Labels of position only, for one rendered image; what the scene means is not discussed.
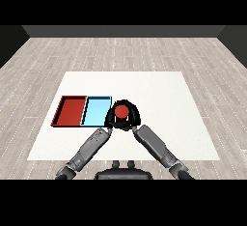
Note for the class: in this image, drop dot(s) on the shallow open light blue box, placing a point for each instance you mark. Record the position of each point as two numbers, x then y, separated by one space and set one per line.
96 111

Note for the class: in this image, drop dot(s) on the red can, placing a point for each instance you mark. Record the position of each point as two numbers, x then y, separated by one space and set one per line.
121 111

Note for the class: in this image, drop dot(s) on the shallow open red box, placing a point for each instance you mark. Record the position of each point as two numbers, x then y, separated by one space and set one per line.
70 111

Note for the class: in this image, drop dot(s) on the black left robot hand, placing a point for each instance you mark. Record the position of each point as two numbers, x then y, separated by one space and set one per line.
109 117

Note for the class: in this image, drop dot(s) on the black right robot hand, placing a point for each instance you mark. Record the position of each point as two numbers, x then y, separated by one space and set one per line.
134 115

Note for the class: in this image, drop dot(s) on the dark grey robot body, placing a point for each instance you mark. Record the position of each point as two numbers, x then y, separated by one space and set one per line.
123 174

